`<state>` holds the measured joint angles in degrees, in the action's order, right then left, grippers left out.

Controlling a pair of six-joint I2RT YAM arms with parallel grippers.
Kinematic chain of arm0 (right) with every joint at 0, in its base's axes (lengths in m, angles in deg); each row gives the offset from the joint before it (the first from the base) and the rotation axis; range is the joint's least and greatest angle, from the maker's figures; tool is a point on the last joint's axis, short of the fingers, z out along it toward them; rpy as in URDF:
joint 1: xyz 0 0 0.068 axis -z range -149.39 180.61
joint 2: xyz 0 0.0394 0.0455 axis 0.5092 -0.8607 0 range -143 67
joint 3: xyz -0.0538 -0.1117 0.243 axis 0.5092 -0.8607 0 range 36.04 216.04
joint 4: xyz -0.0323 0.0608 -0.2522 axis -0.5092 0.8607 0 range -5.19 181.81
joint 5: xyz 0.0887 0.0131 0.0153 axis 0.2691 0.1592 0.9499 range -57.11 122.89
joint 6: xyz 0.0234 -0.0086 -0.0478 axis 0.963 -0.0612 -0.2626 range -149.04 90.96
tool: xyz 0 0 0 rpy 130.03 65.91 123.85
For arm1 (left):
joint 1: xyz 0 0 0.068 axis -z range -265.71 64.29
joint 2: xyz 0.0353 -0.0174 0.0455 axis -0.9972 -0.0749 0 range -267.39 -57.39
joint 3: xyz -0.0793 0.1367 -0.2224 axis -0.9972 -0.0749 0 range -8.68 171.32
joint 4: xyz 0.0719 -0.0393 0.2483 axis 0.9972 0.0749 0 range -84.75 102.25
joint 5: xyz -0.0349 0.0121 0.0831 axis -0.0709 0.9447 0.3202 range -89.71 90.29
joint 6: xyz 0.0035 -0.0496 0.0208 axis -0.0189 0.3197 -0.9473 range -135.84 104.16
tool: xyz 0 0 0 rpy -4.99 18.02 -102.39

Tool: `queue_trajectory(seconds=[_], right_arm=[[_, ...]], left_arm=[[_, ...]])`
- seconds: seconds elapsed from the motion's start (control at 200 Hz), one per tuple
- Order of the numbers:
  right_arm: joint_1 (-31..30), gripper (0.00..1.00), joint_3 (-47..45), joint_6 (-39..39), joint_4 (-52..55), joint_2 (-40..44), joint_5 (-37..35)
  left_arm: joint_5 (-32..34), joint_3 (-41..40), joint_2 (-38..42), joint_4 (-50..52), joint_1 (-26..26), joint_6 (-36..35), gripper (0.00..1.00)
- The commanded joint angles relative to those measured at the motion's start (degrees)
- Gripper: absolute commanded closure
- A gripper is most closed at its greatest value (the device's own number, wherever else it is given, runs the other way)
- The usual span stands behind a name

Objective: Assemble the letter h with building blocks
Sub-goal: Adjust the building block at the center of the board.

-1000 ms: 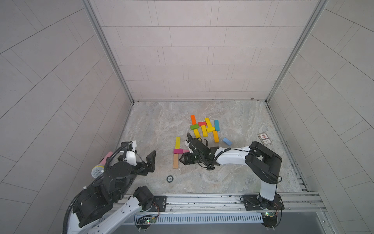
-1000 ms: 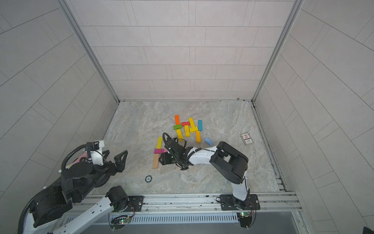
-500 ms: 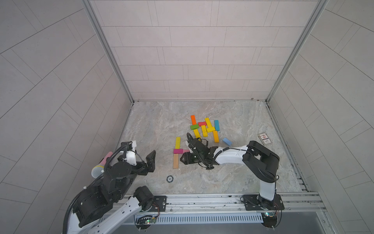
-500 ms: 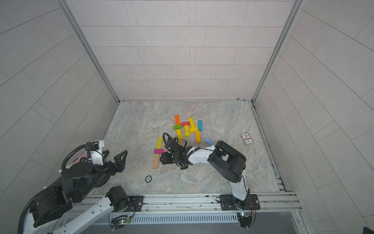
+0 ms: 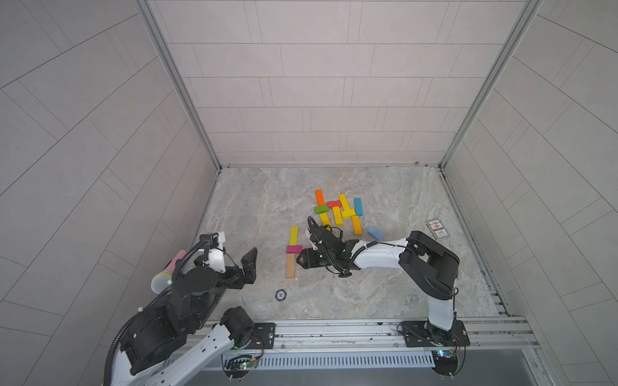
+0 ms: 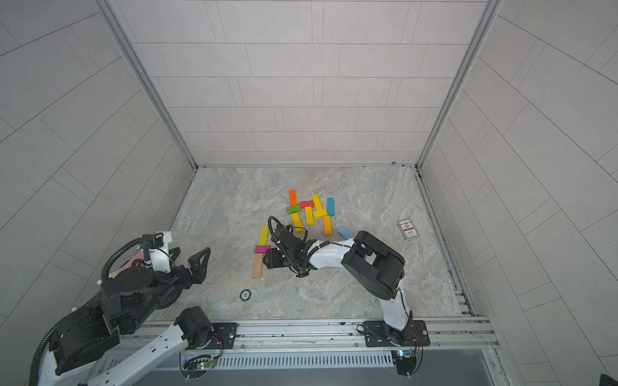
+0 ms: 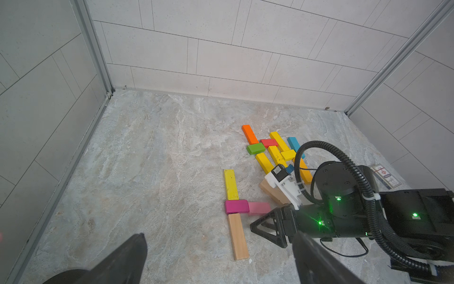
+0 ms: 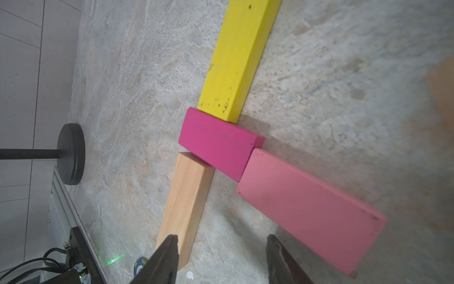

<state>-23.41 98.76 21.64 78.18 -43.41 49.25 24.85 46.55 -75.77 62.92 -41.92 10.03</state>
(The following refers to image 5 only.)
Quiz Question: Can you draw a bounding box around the magenta block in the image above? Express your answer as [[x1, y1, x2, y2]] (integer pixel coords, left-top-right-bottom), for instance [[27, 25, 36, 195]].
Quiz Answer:
[[286, 245, 304, 255]]

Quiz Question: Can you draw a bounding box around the tan wooden block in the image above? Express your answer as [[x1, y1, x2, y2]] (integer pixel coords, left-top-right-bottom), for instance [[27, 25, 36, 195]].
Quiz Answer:
[[286, 253, 295, 278]]

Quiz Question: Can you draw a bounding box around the green block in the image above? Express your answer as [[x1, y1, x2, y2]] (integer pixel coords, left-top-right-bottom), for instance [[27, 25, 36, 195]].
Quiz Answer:
[[314, 204, 330, 215]]

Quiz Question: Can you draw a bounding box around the light blue block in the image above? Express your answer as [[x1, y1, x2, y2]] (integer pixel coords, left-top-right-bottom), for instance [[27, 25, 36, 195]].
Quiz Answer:
[[368, 227, 384, 241]]

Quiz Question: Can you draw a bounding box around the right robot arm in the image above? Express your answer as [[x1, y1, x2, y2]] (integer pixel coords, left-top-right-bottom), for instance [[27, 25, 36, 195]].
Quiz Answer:
[[296, 226, 460, 346]]

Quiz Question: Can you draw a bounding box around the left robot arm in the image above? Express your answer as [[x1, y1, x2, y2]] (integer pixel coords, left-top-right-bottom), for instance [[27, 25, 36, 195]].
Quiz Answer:
[[103, 247, 258, 385]]

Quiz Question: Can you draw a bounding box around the yellow block short vertical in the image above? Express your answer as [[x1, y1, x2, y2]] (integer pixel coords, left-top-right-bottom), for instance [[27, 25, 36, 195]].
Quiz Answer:
[[332, 207, 344, 227]]

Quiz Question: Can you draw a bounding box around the orange block lower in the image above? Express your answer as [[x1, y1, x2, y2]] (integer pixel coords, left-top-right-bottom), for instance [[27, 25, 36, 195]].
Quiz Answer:
[[351, 215, 363, 236]]

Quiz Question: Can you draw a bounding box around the orange block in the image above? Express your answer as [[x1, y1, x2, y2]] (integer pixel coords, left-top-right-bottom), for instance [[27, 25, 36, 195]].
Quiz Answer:
[[351, 215, 363, 236], [315, 190, 325, 206]]

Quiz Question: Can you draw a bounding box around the yellow block small horizontal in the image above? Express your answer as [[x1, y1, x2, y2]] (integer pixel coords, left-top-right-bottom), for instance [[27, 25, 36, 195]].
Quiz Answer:
[[341, 209, 357, 219]]

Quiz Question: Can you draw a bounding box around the yellow block upper diagonal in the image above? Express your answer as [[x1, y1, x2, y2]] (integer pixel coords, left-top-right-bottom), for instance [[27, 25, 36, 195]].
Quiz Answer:
[[339, 194, 351, 212]]

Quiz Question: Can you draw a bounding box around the orange block top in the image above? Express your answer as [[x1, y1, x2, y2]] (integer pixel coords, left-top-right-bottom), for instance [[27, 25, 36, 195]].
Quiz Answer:
[[315, 190, 325, 206]]

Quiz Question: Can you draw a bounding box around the teal block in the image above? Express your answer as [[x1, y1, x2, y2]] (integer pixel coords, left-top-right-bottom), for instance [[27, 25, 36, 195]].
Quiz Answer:
[[354, 198, 364, 216]]

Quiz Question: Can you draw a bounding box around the pink microphone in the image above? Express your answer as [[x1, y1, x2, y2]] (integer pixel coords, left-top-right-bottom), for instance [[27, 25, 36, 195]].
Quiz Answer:
[[151, 250, 187, 294]]

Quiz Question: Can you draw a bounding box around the left circuit board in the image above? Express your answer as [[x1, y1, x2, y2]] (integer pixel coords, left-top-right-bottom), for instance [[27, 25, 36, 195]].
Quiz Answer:
[[222, 355, 259, 380]]

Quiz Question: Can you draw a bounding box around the circuit board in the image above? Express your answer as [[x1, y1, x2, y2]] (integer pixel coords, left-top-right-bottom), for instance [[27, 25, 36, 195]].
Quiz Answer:
[[431, 350, 459, 376], [222, 355, 259, 380]]

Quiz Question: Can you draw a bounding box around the small printed card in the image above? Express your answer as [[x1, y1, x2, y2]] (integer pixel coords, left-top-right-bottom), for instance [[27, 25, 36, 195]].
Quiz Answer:
[[426, 219, 451, 241]]

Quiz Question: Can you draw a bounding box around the right circuit board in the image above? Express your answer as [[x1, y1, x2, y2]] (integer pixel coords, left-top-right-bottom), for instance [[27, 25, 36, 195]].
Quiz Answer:
[[431, 350, 459, 376]]

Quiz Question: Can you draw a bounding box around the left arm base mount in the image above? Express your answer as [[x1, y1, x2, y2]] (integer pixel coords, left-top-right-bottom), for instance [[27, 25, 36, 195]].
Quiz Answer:
[[239, 323, 276, 351]]

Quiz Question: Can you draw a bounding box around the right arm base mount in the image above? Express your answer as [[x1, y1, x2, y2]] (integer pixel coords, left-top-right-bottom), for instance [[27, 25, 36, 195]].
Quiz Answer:
[[397, 319, 470, 348]]

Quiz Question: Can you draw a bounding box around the aluminium rail frame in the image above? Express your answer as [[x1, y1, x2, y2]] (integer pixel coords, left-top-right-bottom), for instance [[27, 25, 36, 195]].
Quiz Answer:
[[132, 315, 539, 357]]

